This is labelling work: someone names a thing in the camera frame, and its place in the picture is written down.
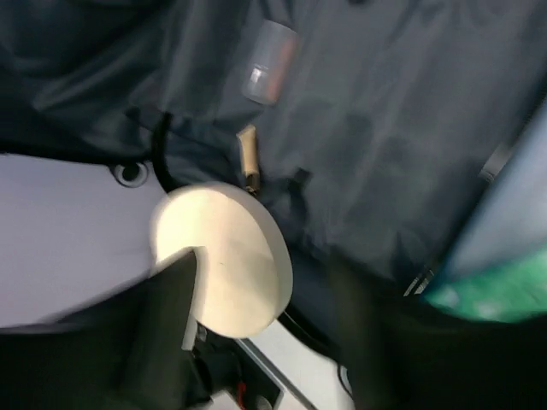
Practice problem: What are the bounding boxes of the blue kids suitcase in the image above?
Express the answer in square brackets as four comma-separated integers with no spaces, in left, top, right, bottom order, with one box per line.
[1,1,546,340]

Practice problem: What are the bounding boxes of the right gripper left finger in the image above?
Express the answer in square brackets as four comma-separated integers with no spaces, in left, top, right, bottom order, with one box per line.
[1,250,197,409]

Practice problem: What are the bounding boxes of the clear small bottle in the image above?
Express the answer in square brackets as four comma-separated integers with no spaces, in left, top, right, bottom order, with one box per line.
[242,20,297,106]

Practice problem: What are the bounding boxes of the green tie-dye shorts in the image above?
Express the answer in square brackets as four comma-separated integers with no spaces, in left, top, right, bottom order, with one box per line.
[423,249,546,323]

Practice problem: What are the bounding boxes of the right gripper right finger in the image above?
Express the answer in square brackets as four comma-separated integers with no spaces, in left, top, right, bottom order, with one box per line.
[328,264,546,409]

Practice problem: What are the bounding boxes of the cream round puck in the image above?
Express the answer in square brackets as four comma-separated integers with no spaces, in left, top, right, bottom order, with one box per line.
[150,183,293,338]

